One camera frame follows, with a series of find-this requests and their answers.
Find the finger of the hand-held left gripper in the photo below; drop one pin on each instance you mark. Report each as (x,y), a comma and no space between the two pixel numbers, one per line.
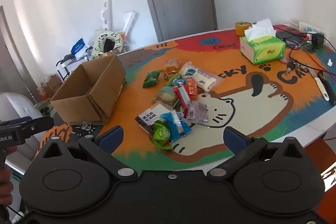
(39,124)

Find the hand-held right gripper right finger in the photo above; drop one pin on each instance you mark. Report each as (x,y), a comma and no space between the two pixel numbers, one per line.
(233,138)

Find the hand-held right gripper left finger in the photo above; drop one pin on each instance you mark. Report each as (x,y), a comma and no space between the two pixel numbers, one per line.
(113,136)

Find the black white snack packet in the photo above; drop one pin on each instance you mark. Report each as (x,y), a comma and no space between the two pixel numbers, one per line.
(149,119)

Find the purple snack packet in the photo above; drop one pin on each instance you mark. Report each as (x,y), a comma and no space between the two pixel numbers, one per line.
(197,111)

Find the brown cardboard box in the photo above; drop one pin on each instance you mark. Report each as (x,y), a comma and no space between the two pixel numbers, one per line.
(86,98)

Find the bright green snack packet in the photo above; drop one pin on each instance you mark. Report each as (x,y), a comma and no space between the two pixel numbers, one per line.
(161,135)

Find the blue snack packet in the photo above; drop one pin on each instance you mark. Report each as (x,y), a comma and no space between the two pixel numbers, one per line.
(176,124)

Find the red white blue packet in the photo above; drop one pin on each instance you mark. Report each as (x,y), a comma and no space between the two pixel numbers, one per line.
(183,99)

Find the red label snack packet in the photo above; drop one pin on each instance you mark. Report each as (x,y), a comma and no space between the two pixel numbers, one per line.
(192,88)

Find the teal green snack packet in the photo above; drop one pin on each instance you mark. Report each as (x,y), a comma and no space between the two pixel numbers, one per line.
(166,96)

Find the dark green snack packet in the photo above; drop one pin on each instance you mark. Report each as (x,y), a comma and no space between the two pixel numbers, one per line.
(151,79)

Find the large white snack packet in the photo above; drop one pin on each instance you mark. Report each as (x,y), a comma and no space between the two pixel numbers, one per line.
(197,75)

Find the small blue white packet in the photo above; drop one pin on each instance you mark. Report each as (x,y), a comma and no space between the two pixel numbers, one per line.
(178,81)

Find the person's left hand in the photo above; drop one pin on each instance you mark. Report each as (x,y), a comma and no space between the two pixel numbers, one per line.
(5,183)

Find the white appliance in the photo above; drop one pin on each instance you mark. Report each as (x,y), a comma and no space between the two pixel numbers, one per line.
(18,106)

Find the small cardboard box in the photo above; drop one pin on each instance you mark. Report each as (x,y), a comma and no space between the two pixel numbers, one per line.
(50,86)

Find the black white rack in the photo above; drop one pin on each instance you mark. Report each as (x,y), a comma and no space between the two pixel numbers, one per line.
(64,64)

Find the blue plastic bag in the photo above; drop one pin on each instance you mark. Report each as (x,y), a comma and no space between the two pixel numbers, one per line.
(78,47)

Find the bunch of keys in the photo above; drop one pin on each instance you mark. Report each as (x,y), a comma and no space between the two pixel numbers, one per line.
(291,66)

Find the green tissue box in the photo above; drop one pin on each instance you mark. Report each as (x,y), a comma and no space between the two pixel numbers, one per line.
(262,49)

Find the orange chair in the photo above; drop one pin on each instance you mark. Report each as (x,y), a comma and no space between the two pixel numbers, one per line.
(326,161)

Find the black sheath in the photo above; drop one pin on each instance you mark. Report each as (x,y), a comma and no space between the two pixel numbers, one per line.
(329,87)

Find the yellow tape roll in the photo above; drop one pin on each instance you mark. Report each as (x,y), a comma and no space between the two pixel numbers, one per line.
(242,27)

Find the black flat case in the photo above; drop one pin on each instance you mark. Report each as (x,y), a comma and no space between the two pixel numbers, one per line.
(290,35)

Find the black charger adapter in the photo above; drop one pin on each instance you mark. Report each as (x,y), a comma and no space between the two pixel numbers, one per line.
(318,39)

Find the white power strip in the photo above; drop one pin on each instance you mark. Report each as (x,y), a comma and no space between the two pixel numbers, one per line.
(311,27)

